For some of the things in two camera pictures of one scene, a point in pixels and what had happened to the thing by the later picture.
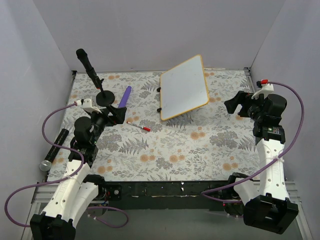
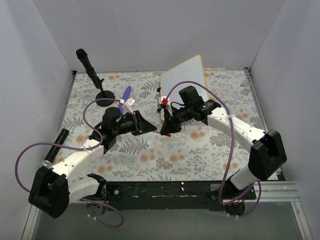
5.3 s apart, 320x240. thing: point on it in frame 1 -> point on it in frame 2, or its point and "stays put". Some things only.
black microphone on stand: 104,98 stays put
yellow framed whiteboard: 183,88 stays put
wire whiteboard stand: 158,90 stays put
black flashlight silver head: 46,165 stays put
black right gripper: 243,105 -> 171,119
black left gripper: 113,114 -> 136,122
